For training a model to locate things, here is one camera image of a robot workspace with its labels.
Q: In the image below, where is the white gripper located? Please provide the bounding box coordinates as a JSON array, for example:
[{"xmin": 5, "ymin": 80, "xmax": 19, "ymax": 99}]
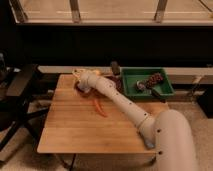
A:
[{"xmin": 77, "ymin": 70, "xmax": 98, "ymax": 93}]

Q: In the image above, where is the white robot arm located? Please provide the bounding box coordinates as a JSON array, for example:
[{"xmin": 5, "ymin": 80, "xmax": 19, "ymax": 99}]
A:
[{"xmin": 76, "ymin": 69, "xmax": 199, "ymax": 171}]

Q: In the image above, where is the green plastic tray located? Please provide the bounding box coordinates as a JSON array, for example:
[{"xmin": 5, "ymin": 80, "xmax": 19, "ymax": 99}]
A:
[{"xmin": 121, "ymin": 67, "xmax": 174, "ymax": 100}]

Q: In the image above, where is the dark round object in tray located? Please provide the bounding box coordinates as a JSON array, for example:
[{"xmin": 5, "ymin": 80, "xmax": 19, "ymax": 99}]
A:
[{"xmin": 135, "ymin": 81, "xmax": 146, "ymax": 92}]

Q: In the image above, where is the red bowl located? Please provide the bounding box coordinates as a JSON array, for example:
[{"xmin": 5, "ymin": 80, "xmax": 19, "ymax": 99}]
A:
[{"xmin": 75, "ymin": 83, "xmax": 101, "ymax": 98}]

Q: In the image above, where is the orange carrot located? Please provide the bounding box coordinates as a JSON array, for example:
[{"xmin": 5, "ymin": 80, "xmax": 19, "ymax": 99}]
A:
[{"xmin": 93, "ymin": 99, "xmax": 107, "ymax": 117}]

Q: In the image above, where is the dark can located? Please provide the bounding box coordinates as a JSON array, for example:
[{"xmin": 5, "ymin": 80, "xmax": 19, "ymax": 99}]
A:
[{"xmin": 110, "ymin": 61, "xmax": 120, "ymax": 76}]

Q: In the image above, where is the purple bowl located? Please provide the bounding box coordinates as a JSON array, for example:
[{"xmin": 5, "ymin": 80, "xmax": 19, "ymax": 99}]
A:
[{"xmin": 106, "ymin": 76, "xmax": 122, "ymax": 89}]

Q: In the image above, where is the bunch of dark grapes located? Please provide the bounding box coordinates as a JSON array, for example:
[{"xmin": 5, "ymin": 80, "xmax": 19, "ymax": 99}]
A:
[{"xmin": 145, "ymin": 73, "xmax": 163, "ymax": 88}]

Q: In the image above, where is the black office chair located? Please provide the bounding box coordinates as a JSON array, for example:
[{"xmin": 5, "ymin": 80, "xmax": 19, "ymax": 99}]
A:
[{"xmin": 0, "ymin": 53, "xmax": 49, "ymax": 152}]

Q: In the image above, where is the blue sponge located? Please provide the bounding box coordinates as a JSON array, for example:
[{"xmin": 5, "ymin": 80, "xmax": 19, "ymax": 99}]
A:
[{"xmin": 146, "ymin": 142, "xmax": 155, "ymax": 149}]

